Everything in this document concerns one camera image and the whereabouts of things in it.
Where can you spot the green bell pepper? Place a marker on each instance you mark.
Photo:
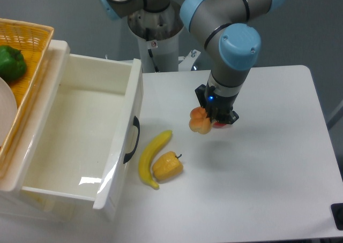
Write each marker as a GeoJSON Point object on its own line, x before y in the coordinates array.
{"type": "Point", "coordinates": [13, 65]}

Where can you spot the black drawer handle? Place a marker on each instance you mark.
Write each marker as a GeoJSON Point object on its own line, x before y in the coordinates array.
{"type": "Point", "coordinates": [134, 140]}

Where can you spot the white table mounting bracket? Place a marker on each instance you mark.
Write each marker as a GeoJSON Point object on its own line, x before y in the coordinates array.
{"type": "Point", "coordinates": [189, 62]}

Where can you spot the open upper white drawer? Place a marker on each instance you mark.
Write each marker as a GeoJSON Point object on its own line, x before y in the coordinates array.
{"type": "Point", "coordinates": [80, 152]}

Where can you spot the round golden bread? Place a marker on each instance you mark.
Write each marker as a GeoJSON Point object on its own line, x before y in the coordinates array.
{"type": "Point", "coordinates": [199, 122]}

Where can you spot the yellow bell pepper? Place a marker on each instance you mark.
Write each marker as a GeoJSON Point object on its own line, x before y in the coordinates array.
{"type": "Point", "coordinates": [167, 166]}

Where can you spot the yellow woven basket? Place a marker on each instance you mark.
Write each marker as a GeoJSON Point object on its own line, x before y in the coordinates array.
{"type": "Point", "coordinates": [33, 40]}

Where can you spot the white plate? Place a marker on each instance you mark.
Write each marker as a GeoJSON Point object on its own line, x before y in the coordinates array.
{"type": "Point", "coordinates": [8, 109]}

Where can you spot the red bell pepper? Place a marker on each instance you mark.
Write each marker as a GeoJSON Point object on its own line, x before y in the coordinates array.
{"type": "Point", "coordinates": [219, 125]}

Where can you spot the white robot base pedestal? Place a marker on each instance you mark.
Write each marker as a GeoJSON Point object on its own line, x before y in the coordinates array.
{"type": "Point", "coordinates": [157, 35]}

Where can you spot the yellow banana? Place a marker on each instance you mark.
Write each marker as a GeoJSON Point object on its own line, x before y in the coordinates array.
{"type": "Point", "coordinates": [147, 156]}

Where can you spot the black corner device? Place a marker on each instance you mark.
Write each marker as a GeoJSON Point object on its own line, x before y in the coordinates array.
{"type": "Point", "coordinates": [337, 212]}

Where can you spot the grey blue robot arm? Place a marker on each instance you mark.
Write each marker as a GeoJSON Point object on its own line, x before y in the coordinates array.
{"type": "Point", "coordinates": [219, 26]}

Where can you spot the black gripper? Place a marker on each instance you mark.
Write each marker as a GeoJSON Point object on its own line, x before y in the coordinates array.
{"type": "Point", "coordinates": [218, 108]}

